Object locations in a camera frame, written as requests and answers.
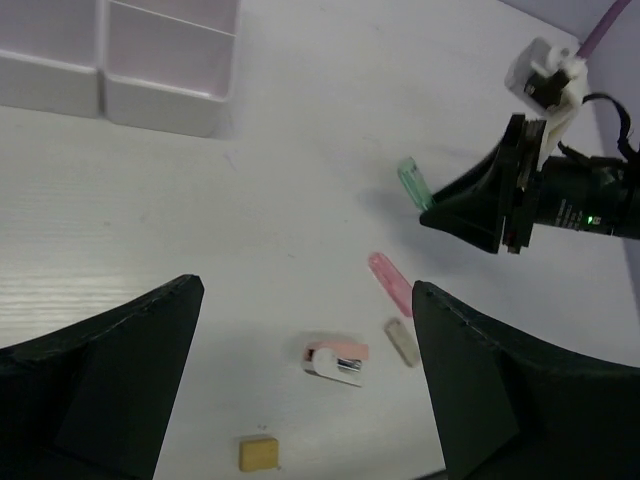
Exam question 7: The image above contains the yellow eraser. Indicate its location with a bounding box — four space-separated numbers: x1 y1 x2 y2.
238 436 279 473

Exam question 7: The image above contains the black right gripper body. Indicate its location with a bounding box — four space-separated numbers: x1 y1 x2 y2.
502 115 639 254

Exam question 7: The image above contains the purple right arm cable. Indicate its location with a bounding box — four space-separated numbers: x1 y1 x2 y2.
577 0 632 59

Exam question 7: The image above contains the grey white eraser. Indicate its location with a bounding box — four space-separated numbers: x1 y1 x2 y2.
384 318 421 368

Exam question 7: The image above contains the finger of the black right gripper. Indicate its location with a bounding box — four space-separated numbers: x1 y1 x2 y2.
433 140 508 203
419 194 503 254

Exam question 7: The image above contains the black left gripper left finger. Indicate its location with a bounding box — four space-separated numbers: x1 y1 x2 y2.
1 275 204 479

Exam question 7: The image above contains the right white compartment organizer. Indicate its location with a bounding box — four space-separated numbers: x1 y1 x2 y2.
103 1 240 137

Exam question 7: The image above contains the pink mini stapler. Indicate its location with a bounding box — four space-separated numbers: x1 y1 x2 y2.
301 341 369 387

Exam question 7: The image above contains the left white compartment organizer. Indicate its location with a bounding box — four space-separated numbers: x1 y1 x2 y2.
1 1 105 118

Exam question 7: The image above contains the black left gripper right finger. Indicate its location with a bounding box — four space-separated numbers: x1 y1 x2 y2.
412 281 639 479

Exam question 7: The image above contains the white compartment organizer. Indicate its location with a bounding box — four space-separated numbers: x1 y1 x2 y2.
103 1 240 137
1 1 105 118

